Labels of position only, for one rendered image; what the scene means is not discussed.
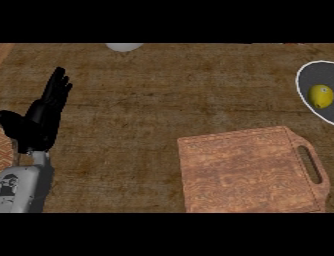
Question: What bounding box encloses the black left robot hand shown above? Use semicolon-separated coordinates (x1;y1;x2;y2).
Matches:
0;66;73;155

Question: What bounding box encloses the brown wooden cutting board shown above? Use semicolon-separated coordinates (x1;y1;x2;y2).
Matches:
175;125;330;214

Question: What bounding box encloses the yellow lemon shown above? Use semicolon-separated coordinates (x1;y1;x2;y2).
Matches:
307;84;334;110

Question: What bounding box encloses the dark pan with white rim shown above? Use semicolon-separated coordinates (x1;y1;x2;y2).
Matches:
293;60;334;131

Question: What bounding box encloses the pale grey round object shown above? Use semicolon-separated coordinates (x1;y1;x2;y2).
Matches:
104;43;144;53

